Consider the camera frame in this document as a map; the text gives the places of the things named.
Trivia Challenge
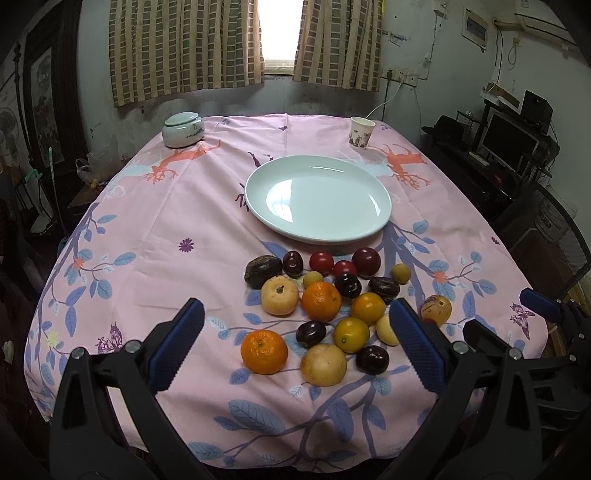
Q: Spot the yellow-green citrus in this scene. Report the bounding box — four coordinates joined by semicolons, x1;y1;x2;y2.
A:
332;317;370;354

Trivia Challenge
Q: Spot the dark computer monitor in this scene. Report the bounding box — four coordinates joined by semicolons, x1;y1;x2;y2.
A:
478;110;540;175

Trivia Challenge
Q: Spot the standing fan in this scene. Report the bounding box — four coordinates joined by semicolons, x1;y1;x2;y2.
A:
0;107;19;167

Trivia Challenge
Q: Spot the large dark red plum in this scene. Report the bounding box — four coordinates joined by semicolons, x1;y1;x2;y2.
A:
352;247;382;279

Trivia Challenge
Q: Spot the right checkered curtain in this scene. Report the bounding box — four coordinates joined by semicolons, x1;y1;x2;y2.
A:
293;0;385;92

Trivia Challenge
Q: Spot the pink floral tablecloth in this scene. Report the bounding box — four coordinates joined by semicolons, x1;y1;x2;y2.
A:
23;114;548;473

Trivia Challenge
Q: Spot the checkered curtain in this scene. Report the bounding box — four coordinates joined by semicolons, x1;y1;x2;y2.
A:
108;0;264;107
293;0;385;92

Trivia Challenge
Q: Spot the large tan pear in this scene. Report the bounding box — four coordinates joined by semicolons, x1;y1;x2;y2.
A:
300;343;348;387

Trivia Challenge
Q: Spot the small yellow-green longan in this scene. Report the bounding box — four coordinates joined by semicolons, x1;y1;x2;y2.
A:
391;263;412;285

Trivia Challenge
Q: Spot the left checkered curtain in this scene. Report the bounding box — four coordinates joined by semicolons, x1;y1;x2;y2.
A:
108;0;264;107

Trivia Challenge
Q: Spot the dark cherry plum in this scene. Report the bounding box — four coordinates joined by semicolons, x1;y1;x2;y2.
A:
283;250;304;278

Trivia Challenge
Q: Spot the striped pepino melon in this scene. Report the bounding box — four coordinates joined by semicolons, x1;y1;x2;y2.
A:
420;295;453;327

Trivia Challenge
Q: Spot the small pale yellow fruit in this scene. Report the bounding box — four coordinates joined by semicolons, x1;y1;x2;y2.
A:
301;271;324;289

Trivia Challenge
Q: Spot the wall power strip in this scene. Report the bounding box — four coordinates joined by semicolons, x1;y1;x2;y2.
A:
383;68;419;88

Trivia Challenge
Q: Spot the white lidded ceramic jar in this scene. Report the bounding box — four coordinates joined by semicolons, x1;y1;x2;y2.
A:
161;112;204;149

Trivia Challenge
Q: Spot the pale yellow pear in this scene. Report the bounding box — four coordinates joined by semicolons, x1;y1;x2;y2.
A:
260;276;300;317

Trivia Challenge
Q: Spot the dark brown passion fruit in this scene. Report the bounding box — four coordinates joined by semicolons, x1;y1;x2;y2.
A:
243;255;283;289

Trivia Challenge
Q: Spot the dark purple plum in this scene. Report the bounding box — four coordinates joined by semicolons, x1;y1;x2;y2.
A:
295;321;327;349

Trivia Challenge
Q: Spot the patterned paper cup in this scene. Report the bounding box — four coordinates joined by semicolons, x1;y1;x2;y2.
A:
349;117;376;148

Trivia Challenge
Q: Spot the large orange tangerine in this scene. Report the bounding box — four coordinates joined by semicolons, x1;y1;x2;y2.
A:
301;282;342;322

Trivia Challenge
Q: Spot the white power cable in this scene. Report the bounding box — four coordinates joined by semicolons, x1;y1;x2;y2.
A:
363;73;408;120

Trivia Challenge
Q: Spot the red cherry tomato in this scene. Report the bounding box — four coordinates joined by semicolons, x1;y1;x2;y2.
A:
308;251;335;277
332;260;358;277

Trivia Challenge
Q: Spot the yellow-orange citrus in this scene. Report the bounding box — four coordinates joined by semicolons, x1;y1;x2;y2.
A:
349;292;386;326

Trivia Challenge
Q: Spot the white oval plate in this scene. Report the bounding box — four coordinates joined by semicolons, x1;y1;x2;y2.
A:
245;155;393;245

